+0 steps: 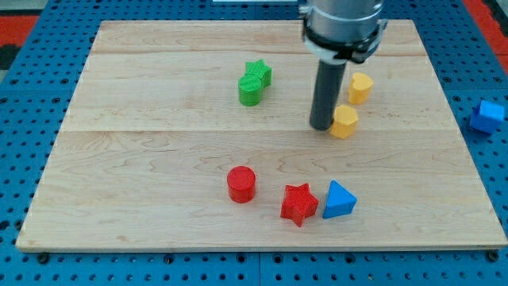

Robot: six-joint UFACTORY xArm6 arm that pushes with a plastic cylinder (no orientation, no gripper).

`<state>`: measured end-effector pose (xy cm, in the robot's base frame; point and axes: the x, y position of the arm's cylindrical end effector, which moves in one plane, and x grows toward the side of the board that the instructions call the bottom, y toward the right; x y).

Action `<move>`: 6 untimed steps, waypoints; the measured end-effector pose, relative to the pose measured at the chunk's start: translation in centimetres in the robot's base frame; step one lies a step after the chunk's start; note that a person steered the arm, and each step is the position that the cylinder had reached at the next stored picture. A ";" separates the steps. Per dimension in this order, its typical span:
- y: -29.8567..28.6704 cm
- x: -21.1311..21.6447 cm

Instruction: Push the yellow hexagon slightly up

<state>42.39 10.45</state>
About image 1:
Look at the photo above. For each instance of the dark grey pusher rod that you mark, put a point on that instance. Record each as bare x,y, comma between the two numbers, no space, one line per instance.
326,90

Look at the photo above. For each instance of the yellow hexagon block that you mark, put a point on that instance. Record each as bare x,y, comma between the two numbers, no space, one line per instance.
345,119

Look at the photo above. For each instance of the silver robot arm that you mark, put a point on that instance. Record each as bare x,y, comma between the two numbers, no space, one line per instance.
338,32

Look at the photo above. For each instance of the yellow heart block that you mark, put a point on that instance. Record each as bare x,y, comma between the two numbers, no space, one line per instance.
359,88

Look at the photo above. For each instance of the green star block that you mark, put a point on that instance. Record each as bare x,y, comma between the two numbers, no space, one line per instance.
260,70

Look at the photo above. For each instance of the green cylinder block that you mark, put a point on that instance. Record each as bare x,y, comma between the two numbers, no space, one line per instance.
250,90

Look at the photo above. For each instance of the blue triangle block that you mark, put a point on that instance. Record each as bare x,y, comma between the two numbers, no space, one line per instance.
339,201

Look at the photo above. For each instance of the red star block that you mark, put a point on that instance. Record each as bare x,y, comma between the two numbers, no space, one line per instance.
298,204

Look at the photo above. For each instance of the red cylinder block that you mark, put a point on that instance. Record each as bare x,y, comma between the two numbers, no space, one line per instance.
241,181

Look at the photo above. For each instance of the wooden board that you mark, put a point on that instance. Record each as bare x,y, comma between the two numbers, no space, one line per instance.
155,125

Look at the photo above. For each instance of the blue cube block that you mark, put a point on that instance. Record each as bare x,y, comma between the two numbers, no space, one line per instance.
487,117

